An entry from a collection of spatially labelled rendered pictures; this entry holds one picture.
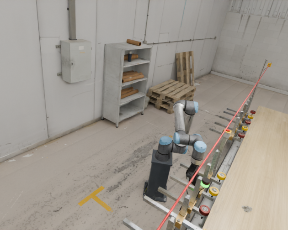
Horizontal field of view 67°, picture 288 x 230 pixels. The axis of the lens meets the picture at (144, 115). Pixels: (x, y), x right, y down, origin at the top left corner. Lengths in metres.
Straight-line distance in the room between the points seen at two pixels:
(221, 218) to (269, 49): 7.97
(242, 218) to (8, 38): 3.08
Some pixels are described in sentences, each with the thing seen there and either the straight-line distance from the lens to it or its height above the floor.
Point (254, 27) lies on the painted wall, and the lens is 9.39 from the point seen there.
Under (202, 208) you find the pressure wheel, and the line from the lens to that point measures 1.89.
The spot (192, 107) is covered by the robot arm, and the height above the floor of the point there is 1.39.
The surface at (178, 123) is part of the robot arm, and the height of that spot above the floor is 1.38.
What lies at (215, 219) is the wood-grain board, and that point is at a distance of 1.87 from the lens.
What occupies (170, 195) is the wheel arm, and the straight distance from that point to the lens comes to 1.96.
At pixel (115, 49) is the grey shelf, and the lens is 3.95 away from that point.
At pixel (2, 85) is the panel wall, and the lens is 3.29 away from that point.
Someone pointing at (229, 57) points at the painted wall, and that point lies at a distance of 9.62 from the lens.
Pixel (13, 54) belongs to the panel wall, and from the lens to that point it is 3.25.
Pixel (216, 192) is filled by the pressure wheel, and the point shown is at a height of 0.91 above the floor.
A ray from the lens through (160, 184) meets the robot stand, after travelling 2.90.
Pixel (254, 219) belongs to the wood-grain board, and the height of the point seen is 0.90.
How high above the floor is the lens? 2.25
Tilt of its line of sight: 27 degrees down
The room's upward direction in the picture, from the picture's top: 8 degrees clockwise
